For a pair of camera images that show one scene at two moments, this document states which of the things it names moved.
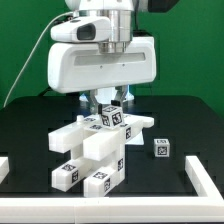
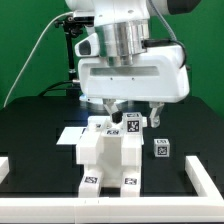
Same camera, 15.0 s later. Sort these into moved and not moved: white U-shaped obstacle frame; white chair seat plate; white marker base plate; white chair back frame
Moved: white chair back frame; white marker base plate; white chair seat plate
Not moved: white U-shaped obstacle frame
